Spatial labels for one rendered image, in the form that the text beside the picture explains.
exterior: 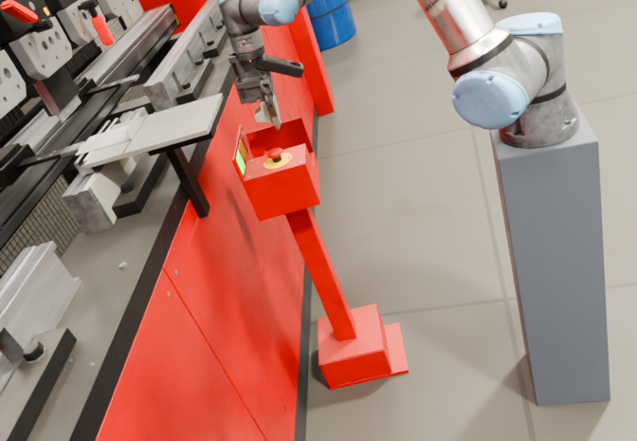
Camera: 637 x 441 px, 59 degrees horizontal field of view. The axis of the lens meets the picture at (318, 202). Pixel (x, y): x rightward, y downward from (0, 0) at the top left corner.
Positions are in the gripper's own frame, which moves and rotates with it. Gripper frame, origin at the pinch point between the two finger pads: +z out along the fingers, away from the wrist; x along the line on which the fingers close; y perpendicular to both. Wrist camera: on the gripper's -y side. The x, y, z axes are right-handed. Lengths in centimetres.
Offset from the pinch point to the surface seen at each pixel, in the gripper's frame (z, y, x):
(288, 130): 4.1, -1.2, -4.4
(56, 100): -27, 36, 27
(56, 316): -3, 34, 63
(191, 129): -16.3, 12.2, 31.0
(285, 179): 7.5, -0.1, 15.3
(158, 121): -15.5, 21.3, 21.2
